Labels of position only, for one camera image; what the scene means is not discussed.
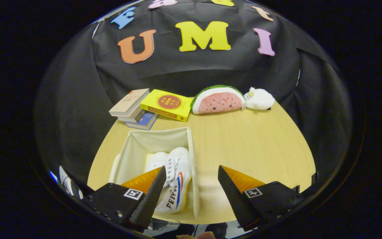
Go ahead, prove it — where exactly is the yellow book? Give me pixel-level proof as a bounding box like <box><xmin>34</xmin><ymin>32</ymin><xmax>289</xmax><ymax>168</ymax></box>
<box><xmin>140</xmin><ymin>89</ymin><xmax>194</xmax><ymax>122</ymax></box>

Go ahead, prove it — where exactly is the grey book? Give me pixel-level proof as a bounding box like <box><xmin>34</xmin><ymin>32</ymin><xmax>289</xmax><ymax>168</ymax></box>
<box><xmin>117</xmin><ymin>110</ymin><xmax>145</xmax><ymax>124</ymax></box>

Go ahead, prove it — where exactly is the white plush toy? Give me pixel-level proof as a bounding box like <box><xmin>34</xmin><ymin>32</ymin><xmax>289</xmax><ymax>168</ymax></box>
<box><xmin>243</xmin><ymin>87</ymin><xmax>276</xmax><ymax>111</ymax></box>

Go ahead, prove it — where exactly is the blue book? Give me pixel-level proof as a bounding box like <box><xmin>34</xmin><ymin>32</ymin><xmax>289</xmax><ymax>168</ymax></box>
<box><xmin>126</xmin><ymin>111</ymin><xmax>159</xmax><ymax>130</ymax></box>

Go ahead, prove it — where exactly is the white and black device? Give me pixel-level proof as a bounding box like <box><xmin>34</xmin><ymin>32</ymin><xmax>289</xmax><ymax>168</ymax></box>
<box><xmin>59</xmin><ymin>165</ymin><xmax>84</xmax><ymax>199</ymax></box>

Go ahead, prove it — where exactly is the beige book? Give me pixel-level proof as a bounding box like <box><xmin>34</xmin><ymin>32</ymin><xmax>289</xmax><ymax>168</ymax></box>
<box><xmin>109</xmin><ymin>88</ymin><xmax>150</xmax><ymax>117</ymax></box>

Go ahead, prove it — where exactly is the white canvas shoe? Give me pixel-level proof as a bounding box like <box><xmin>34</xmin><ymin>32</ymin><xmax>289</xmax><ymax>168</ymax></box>
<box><xmin>155</xmin><ymin>147</ymin><xmax>192</xmax><ymax>213</ymax></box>
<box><xmin>145</xmin><ymin>151</ymin><xmax>173</xmax><ymax>186</ymax></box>

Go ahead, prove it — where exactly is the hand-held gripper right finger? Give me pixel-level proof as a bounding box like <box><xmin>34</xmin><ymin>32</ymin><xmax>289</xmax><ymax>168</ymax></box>
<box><xmin>218</xmin><ymin>165</ymin><xmax>307</xmax><ymax>232</ymax></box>

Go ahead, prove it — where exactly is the black backdrop cloth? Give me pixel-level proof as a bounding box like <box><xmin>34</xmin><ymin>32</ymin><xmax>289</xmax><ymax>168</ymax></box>
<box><xmin>35</xmin><ymin>0</ymin><xmax>352</xmax><ymax>199</ymax></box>

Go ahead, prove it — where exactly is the cream fabric storage box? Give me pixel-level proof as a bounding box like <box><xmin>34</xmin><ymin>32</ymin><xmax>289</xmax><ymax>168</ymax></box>
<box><xmin>109</xmin><ymin>127</ymin><xmax>200</xmax><ymax>219</ymax></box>

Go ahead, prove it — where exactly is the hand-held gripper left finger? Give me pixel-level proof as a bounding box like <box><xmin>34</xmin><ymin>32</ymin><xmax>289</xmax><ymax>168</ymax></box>
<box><xmin>90</xmin><ymin>166</ymin><xmax>167</xmax><ymax>229</ymax></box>

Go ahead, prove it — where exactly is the watermelon slice plush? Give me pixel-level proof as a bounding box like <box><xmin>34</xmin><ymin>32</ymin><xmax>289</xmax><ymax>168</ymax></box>
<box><xmin>190</xmin><ymin>85</ymin><xmax>246</xmax><ymax>115</ymax></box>

